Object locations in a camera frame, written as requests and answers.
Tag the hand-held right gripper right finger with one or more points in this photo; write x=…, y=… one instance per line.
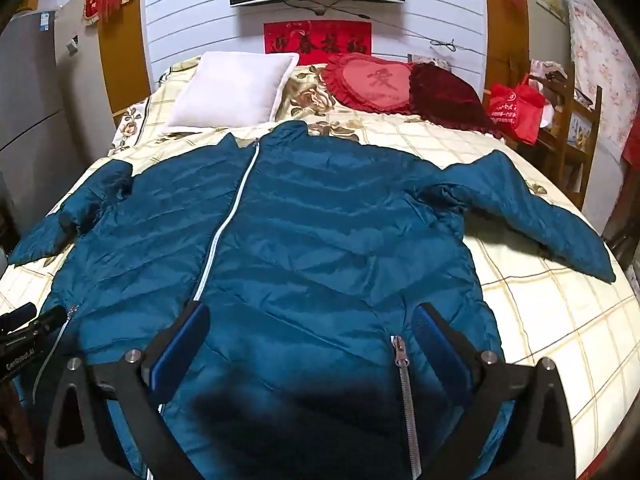
x=441, y=345

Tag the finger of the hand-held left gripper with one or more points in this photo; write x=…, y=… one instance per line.
x=47, y=320

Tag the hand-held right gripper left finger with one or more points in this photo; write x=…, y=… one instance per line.
x=181, y=344

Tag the teal puffer jacket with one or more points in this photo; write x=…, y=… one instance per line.
x=310, y=240

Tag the person's left hand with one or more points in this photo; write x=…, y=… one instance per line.
x=15, y=425

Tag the floral checked bed blanket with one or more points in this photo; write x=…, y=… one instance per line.
x=540, y=310

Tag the grey refrigerator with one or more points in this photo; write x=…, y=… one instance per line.
x=35, y=110

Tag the red shopping bag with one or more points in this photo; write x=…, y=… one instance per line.
x=515, y=110

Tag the dark red velvet pillow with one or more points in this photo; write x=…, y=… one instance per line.
x=450, y=97

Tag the white square pillow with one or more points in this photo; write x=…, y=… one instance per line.
x=227, y=92

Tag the wooden chair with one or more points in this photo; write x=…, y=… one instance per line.
x=575, y=125

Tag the red heart-shaped pillow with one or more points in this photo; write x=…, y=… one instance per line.
x=372, y=82

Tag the floral curtain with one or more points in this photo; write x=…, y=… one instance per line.
x=600, y=70

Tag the wall switch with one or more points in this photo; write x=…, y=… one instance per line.
x=73, y=46

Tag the red wall banner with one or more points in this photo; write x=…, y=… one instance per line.
x=317, y=39

